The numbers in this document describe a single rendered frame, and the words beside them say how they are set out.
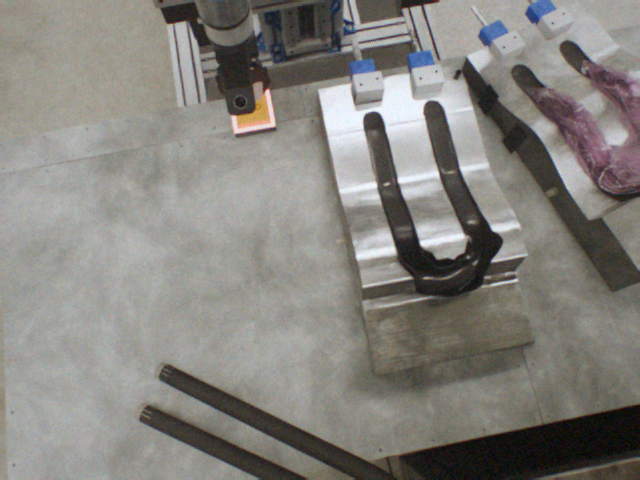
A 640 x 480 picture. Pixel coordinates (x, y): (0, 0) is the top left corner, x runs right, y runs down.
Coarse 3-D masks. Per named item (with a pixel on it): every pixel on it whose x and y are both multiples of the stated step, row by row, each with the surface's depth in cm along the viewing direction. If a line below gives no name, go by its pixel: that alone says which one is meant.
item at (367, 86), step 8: (352, 40) 103; (352, 48) 103; (360, 56) 102; (352, 64) 100; (360, 64) 100; (368, 64) 100; (352, 72) 100; (360, 72) 99; (368, 72) 100; (376, 72) 98; (352, 80) 98; (360, 80) 97; (368, 80) 97; (376, 80) 97; (352, 88) 100; (360, 88) 97; (368, 88) 97; (376, 88) 97; (384, 88) 97; (352, 96) 100; (360, 96) 98; (368, 96) 98; (376, 96) 99; (360, 104) 100
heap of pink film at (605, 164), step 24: (600, 72) 100; (624, 72) 99; (552, 96) 99; (624, 96) 96; (576, 120) 94; (624, 120) 97; (576, 144) 95; (600, 144) 95; (624, 144) 97; (600, 168) 95; (624, 168) 95; (624, 192) 95
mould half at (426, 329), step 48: (336, 96) 100; (384, 96) 100; (432, 96) 100; (336, 144) 98; (480, 144) 98; (336, 192) 103; (432, 192) 95; (480, 192) 93; (384, 240) 89; (432, 240) 88; (384, 288) 89; (480, 288) 93; (384, 336) 91; (432, 336) 91; (480, 336) 91; (528, 336) 91
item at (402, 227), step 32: (384, 128) 99; (448, 128) 98; (384, 160) 98; (448, 160) 98; (384, 192) 96; (448, 192) 94; (480, 224) 90; (416, 256) 91; (480, 256) 92; (416, 288) 90; (448, 288) 92
